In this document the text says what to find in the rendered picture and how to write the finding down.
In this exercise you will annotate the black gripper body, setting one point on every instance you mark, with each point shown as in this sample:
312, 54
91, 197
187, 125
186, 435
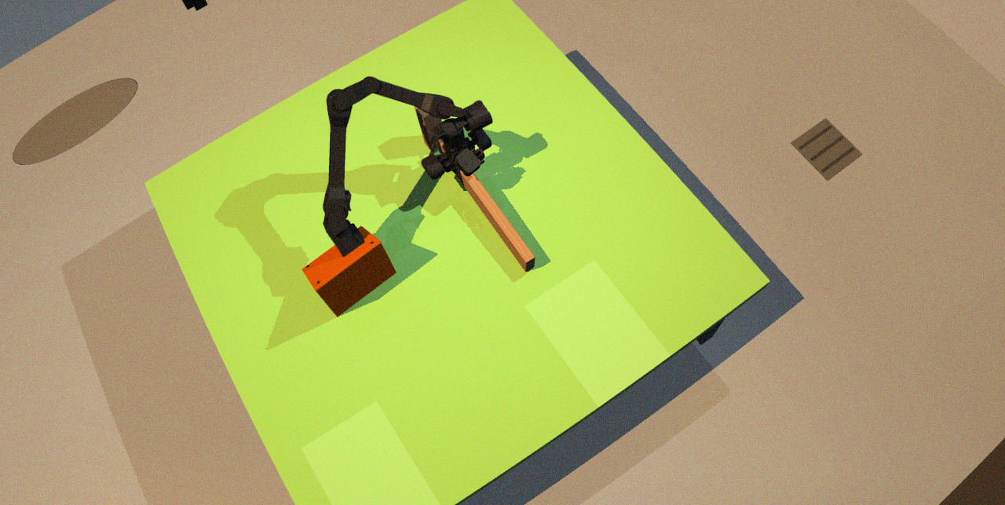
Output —
435, 167

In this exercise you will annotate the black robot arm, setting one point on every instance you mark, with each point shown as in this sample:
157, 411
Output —
336, 205

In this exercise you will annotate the wooden post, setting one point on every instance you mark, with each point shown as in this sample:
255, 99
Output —
427, 122

